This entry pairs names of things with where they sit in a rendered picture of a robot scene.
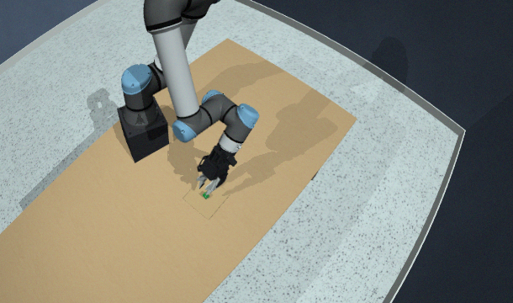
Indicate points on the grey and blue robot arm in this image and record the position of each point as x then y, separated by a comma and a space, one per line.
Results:
170, 70

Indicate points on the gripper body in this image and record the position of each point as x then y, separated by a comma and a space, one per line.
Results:
211, 166

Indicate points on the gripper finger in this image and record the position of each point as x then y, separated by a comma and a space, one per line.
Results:
202, 178
215, 183

